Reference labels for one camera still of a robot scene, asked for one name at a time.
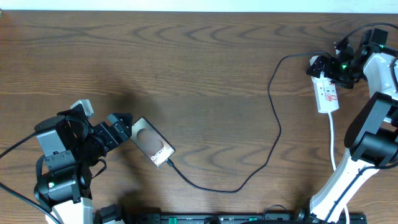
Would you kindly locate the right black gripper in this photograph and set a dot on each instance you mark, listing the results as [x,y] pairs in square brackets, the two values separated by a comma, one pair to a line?
[329,71]

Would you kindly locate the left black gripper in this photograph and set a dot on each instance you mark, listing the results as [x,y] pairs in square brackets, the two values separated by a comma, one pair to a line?
[110,143]

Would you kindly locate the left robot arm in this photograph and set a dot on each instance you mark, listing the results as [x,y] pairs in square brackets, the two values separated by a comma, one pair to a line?
[71,146]

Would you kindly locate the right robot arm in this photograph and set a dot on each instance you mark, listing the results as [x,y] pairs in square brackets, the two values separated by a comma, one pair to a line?
[368,146]

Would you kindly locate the white charger plug adapter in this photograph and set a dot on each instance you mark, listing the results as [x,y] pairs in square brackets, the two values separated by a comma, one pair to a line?
[313,60]

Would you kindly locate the white power strip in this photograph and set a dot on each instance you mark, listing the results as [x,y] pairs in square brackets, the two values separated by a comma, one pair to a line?
[325,95]

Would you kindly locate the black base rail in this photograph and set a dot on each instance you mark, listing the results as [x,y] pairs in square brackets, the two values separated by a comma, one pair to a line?
[203,218]

